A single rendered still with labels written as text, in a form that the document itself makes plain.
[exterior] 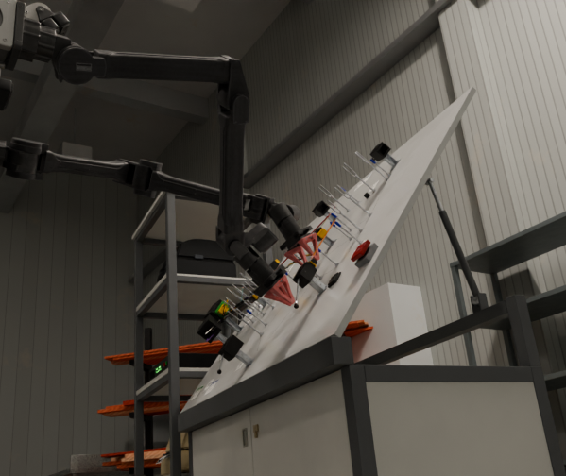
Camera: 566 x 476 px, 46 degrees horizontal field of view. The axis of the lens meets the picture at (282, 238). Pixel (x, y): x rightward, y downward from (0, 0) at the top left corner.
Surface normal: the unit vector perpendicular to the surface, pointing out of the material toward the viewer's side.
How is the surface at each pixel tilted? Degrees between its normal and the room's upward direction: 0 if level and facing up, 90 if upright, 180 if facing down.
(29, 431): 90
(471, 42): 90
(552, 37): 90
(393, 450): 90
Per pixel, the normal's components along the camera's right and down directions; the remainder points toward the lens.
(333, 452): -0.90, -0.09
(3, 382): 0.53, -0.36
